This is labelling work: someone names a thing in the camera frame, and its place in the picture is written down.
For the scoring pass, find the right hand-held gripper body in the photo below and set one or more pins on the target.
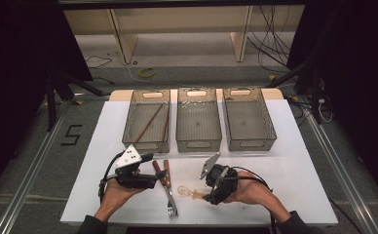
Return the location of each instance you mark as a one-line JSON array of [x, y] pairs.
[[224, 182]]

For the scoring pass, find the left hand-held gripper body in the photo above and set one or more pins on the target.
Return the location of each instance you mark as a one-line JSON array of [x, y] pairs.
[[135, 180]]

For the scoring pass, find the translucent amber plastic spoon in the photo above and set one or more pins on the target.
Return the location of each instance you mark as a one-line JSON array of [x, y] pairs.
[[185, 191]]

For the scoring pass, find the grey translucent plastic bin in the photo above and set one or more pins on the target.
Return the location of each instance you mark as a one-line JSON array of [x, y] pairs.
[[248, 123], [198, 125], [148, 130]]

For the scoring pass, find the brown wooden chopstick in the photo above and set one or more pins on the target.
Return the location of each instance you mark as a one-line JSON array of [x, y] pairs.
[[166, 125], [148, 123]]

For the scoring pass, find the person's left hand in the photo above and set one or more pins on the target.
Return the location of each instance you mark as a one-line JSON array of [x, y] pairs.
[[114, 198]]

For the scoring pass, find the person's right hand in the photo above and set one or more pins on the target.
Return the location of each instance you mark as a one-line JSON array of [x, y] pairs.
[[253, 191]]

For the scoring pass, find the white table sheet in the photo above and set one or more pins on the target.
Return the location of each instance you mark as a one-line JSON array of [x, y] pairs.
[[300, 182]]

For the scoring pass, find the yellow tape roll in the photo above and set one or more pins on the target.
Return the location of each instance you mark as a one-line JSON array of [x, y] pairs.
[[141, 73]]

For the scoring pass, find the black metal stand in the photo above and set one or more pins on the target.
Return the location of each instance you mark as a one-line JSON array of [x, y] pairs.
[[50, 107], [315, 97]]

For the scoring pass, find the beige wooden desk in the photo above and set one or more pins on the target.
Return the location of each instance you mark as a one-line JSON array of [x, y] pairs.
[[125, 39]]

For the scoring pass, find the dark curtain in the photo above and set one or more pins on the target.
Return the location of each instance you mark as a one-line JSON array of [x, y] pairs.
[[362, 81], [15, 81]]

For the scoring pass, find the aluminium floor rail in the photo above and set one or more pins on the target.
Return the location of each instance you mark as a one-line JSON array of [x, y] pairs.
[[343, 175], [31, 169]]

